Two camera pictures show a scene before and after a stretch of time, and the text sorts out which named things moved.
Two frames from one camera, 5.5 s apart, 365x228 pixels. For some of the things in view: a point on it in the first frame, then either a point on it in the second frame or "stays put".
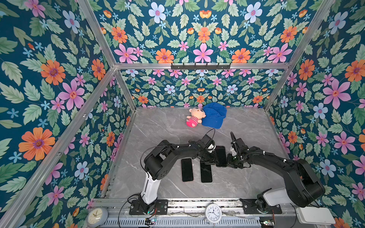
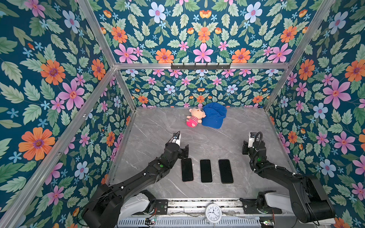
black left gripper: x=213 y=161 -> x=185 y=154
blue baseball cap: x=215 y=113 stays put
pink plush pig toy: x=197 y=114 stays put
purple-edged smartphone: x=187 y=169 stays put
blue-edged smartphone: x=206 y=175 stays put
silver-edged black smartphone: x=220 y=153 -> x=226 y=174
